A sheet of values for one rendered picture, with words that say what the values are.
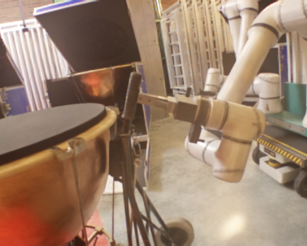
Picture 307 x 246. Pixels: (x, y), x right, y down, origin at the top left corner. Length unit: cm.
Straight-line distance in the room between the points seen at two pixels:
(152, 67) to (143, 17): 78
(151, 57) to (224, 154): 304
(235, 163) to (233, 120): 12
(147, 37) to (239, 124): 308
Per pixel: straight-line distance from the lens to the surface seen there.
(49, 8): 271
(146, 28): 359
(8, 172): 45
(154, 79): 355
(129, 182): 64
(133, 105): 59
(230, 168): 62
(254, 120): 61
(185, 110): 54
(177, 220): 109
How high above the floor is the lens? 91
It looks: 15 degrees down
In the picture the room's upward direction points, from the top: 9 degrees counter-clockwise
